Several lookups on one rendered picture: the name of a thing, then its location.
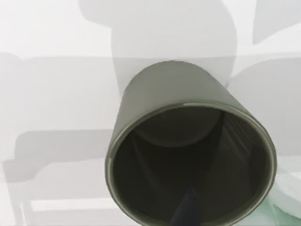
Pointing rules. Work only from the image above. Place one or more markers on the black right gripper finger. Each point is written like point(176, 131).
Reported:
point(187, 209)

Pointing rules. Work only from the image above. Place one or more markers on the dark olive green cup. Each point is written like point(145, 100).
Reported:
point(164, 89)

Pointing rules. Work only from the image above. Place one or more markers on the pale green plate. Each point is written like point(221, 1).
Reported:
point(285, 200)

